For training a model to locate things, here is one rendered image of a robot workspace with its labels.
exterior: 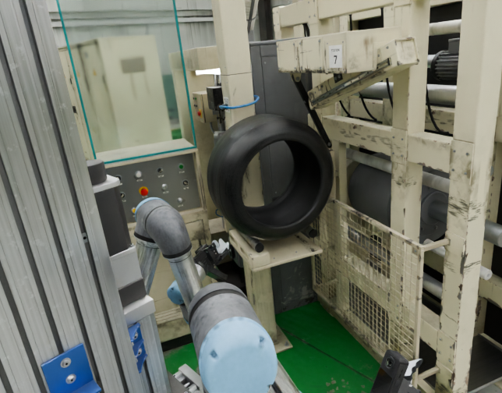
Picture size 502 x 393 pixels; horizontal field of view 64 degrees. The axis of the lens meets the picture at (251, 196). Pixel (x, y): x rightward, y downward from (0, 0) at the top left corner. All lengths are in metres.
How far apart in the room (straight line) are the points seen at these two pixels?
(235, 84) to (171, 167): 0.63
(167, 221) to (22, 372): 0.59
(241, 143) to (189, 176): 0.73
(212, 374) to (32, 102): 0.49
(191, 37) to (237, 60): 10.61
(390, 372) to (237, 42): 1.58
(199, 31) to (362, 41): 11.34
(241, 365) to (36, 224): 0.39
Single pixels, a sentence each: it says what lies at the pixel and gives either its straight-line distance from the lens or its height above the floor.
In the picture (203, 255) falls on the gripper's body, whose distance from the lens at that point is 1.56.
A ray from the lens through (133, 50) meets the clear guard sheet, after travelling 2.22.
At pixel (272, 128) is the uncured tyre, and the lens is 1.72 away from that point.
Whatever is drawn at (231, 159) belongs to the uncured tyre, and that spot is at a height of 1.33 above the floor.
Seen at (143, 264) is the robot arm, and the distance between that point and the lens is 1.37.
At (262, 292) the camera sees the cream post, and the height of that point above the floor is 0.41.
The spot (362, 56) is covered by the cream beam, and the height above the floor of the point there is 1.69.
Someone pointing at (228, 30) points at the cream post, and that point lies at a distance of 2.02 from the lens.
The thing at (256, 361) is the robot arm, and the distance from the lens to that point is 0.64.
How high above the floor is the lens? 1.75
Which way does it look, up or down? 20 degrees down
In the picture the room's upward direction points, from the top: 6 degrees counter-clockwise
